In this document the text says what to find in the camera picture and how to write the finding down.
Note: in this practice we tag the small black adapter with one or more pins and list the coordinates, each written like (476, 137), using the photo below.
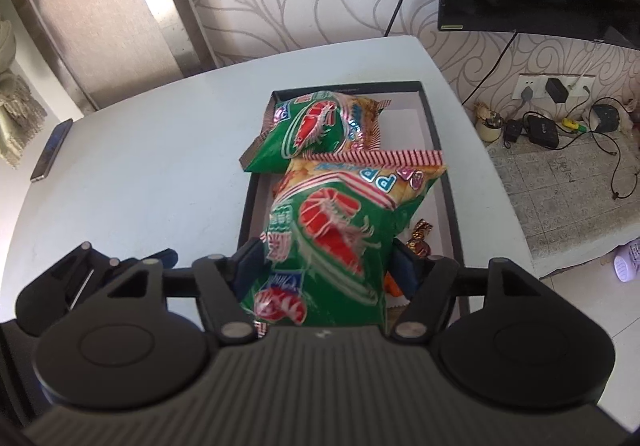
(512, 131)

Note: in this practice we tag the green shrimp chip bag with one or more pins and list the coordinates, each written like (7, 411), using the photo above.
(325, 236)
(310, 125)

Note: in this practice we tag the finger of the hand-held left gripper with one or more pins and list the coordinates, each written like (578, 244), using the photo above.
(166, 257)

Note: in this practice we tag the knotted pale green curtain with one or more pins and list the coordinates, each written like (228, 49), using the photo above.
(15, 115)

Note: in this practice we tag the yellow green small gadget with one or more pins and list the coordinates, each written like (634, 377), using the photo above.
(574, 124)

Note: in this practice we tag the dark grey cardboard box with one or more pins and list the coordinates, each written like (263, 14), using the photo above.
(407, 125)

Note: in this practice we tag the black plug charger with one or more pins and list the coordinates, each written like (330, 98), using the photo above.
(555, 89)

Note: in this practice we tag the white chest freezer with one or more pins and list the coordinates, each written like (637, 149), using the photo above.
(150, 175)

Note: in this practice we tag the white wall socket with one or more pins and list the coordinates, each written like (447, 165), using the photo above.
(580, 85)

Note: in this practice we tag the dark smartphone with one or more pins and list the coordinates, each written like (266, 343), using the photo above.
(52, 150)

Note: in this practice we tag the patterned grey shelf cloth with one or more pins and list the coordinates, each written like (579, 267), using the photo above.
(560, 206)

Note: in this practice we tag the orange snack packet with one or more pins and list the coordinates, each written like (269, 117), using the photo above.
(395, 287)

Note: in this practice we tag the black set-top box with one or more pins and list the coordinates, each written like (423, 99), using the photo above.
(541, 130)

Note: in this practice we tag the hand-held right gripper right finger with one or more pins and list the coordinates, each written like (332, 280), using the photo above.
(402, 271)

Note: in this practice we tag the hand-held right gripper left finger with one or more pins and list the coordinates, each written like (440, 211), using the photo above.
(248, 266)

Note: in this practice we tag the small cup with trinkets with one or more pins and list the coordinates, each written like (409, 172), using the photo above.
(489, 125)

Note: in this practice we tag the brown foil candy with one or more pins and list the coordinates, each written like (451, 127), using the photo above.
(419, 238)

